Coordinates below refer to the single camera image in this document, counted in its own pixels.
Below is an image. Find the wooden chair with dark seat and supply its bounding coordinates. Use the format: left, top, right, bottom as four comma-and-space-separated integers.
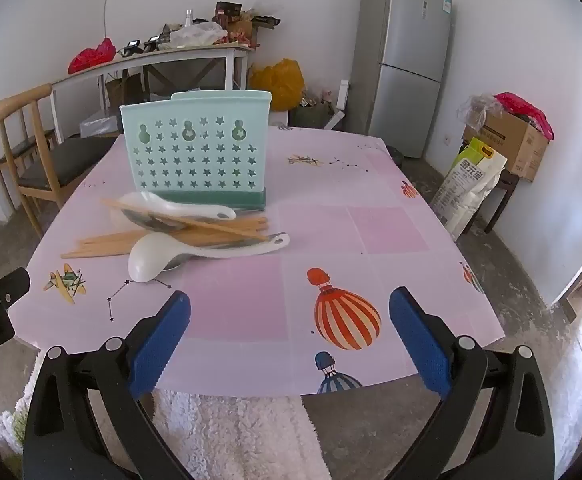
0, 83, 122, 236
0, 127, 56, 166

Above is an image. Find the dark wooden stool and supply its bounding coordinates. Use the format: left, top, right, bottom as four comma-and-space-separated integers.
485, 170, 522, 234

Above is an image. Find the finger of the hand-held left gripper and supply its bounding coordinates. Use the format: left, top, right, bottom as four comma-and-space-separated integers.
0, 267, 32, 313

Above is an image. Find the plastic wrapped flat box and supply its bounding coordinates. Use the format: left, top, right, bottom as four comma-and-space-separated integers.
78, 115, 122, 139

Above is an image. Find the yellow plastic bag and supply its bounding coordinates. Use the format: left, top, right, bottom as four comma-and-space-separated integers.
248, 58, 305, 112

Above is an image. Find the mint green utensil holder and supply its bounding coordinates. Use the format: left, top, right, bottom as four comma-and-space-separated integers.
120, 91, 273, 209

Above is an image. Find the small brown cardboard box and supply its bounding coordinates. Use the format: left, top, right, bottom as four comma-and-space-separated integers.
105, 74, 144, 111

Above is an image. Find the large printed cardboard box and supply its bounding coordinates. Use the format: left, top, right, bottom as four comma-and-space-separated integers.
463, 110, 550, 183

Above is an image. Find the wooden chopstick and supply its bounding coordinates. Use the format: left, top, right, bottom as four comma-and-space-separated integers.
78, 216, 270, 246
77, 219, 270, 249
66, 225, 270, 256
73, 222, 270, 252
100, 198, 269, 240
61, 228, 270, 259

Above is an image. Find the white side table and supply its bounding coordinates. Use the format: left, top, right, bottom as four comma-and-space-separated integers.
51, 42, 256, 143

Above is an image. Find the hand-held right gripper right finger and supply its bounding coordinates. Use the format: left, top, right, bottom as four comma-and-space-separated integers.
390, 287, 556, 480

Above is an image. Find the white plastic bag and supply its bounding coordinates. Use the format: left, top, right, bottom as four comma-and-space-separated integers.
171, 21, 229, 50

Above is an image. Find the red plastic bag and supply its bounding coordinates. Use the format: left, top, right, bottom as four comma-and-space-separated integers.
67, 37, 118, 75
493, 92, 555, 142

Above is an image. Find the white fluffy garment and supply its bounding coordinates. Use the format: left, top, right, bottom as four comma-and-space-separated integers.
0, 387, 332, 480

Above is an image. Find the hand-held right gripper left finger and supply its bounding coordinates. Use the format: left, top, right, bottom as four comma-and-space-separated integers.
23, 290, 192, 480

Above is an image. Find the white and yellow rice bag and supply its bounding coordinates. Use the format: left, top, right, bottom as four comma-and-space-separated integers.
430, 136, 508, 242

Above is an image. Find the metal spoon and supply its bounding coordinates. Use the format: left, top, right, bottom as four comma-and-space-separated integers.
123, 208, 186, 234
163, 234, 284, 272

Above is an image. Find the silver refrigerator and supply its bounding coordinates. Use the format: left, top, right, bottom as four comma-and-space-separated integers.
346, 0, 454, 158

